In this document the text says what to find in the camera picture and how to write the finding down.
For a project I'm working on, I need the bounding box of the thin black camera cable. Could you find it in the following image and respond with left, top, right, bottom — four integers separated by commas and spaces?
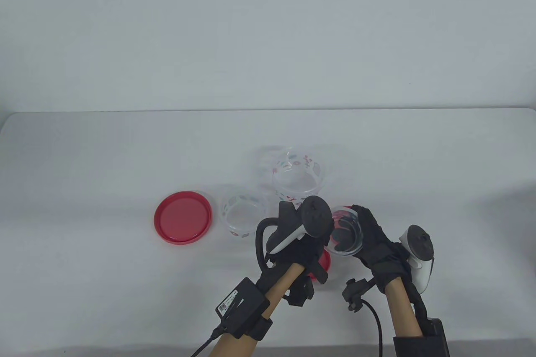
362, 298, 385, 357

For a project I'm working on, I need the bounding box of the thick black looped cable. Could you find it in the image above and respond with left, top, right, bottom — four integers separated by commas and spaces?
255, 218, 280, 270

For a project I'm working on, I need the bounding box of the plain black forearm box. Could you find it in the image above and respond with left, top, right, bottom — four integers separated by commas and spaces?
421, 318, 449, 357

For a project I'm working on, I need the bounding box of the person's right forearm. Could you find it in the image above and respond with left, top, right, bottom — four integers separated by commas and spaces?
385, 277, 423, 339

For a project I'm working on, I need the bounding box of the person's left hand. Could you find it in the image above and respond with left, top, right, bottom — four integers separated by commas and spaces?
258, 231, 334, 286

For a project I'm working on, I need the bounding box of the medium red container lid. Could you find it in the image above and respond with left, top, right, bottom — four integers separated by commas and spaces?
330, 206, 361, 251

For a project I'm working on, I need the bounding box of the large clear printed food container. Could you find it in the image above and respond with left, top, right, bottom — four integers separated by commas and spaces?
270, 148, 329, 205

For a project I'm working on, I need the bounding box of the small red container lid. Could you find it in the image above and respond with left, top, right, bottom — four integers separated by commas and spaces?
310, 249, 331, 281

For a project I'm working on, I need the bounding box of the black and white controller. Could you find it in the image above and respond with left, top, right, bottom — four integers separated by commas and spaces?
398, 225, 435, 293
267, 196, 333, 255

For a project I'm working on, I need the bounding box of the medium clear printed food container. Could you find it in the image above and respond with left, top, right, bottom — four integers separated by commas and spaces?
220, 192, 268, 239

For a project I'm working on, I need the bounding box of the black braided cable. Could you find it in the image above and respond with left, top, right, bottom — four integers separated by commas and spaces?
404, 280, 430, 326

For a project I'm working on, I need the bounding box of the small clear food container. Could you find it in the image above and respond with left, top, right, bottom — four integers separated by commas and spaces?
329, 205, 364, 256

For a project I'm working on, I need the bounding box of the large red container lid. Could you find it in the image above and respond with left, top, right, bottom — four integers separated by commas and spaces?
154, 192, 212, 244

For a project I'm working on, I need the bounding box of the black forearm strap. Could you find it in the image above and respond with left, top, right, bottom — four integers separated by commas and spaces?
247, 317, 273, 341
393, 334, 444, 357

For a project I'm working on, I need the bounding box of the person's left forearm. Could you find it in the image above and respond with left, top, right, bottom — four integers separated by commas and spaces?
209, 263, 304, 357

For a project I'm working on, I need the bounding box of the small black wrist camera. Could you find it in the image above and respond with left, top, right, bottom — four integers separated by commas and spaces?
343, 278, 373, 312
285, 275, 314, 307

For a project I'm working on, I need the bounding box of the person's right hand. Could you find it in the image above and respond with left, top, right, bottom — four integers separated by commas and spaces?
333, 205, 410, 293

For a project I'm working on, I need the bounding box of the black box with white label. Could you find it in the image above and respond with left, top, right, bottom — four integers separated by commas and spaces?
216, 277, 271, 339

